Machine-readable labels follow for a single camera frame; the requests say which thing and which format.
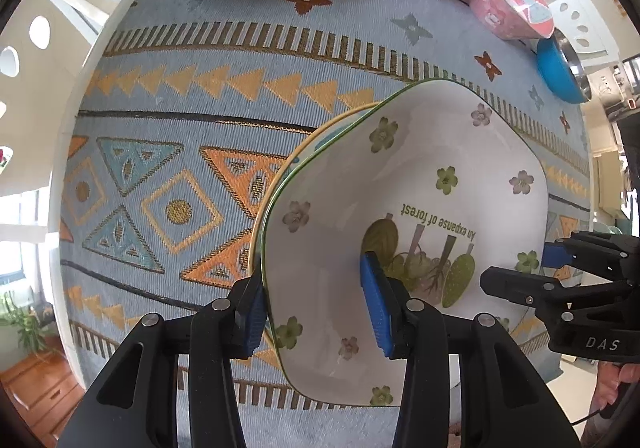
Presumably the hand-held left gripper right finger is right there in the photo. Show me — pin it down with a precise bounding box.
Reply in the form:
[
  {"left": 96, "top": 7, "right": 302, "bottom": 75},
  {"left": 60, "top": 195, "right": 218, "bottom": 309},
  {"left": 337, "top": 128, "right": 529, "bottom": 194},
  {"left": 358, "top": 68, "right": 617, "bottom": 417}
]
[{"left": 360, "top": 250, "right": 583, "bottom": 448}]

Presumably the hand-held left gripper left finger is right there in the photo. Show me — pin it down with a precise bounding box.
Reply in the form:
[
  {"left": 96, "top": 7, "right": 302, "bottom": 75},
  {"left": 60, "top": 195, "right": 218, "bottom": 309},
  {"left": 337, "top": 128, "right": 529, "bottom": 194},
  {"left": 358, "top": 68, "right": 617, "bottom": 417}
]
[{"left": 57, "top": 275, "right": 266, "bottom": 448}]

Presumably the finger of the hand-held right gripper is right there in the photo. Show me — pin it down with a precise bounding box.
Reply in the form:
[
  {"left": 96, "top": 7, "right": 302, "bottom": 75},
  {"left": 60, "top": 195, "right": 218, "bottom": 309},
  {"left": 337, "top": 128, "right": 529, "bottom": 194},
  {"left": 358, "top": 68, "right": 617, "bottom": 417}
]
[
  {"left": 480, "top": 267, "right": 640, "bottom": 329},
  {"left": 542, "top": 230, "right": 640, "bottom": 281}
]

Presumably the white floral bowl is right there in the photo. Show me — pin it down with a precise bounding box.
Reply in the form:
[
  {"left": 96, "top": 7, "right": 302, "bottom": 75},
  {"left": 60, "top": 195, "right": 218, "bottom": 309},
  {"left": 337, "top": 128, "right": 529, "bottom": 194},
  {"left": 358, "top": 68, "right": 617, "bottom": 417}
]
[{"left": 260, "top": 78, "right": 551, "bottom": 409}]

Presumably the blue steel-lined bowl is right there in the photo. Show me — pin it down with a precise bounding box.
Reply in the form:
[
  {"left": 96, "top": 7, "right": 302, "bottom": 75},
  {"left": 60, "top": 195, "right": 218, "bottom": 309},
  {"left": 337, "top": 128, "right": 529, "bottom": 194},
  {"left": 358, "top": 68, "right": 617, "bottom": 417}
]
[{"left": 536, "top": 30, "right": 593, "bottom": 104}]

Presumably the person's right hand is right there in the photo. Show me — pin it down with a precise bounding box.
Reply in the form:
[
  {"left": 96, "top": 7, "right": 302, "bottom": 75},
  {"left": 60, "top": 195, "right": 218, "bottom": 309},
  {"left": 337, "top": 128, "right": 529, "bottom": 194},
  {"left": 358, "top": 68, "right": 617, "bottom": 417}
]
[{"left": 592, "top": 360, "right": 640, "bottom": 424}]

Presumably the yellow-rimmed plate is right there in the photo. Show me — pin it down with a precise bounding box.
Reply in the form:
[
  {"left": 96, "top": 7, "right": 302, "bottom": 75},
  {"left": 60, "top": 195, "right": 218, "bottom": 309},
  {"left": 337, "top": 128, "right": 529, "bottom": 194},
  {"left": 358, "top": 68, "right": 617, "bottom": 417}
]
[{"left": 248, "top": 100, "right": 382, "bottom": 279}]

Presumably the wooden cabinet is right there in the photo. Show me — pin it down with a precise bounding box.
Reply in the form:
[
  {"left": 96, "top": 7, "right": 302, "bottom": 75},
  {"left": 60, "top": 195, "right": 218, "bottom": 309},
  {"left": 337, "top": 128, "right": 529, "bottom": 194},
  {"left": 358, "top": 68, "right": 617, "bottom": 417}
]
[{"left": 0, "top": 350, "right": 86, "bottom": 435}]

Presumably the green potted plant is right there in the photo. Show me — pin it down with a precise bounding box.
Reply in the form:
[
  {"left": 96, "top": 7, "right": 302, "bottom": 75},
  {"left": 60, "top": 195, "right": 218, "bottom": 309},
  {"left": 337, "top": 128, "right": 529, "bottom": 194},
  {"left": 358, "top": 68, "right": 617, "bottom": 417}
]
[{"left": 0, "top": 290, "right": 61, "bottom": 369}]

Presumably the white dining chair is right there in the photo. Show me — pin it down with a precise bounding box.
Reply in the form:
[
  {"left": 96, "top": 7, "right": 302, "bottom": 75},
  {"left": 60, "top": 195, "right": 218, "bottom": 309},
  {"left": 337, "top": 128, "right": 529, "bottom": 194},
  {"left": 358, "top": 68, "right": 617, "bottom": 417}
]
[
  {"left": 542, "top": 0, "right": 623, "bottom": 69},
  {"left": 0, "top": 0, "right": 126, "bottom": 199}
]

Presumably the patterned blue table cloth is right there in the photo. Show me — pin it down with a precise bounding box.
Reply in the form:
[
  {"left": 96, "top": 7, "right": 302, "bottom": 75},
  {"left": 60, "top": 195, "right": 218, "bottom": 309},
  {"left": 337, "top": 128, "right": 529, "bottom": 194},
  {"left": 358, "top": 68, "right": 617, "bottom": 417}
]
[{"left": 59, "top": 0, "right": 593, "bottom": 448}]

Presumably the thin black cable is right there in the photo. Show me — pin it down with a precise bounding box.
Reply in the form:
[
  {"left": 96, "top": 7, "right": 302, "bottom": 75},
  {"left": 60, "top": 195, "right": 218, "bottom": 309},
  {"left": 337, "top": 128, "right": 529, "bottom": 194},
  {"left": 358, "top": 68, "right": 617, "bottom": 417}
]
[{"left": 570, "top": 407, "right": 610, "bottom": 427}]

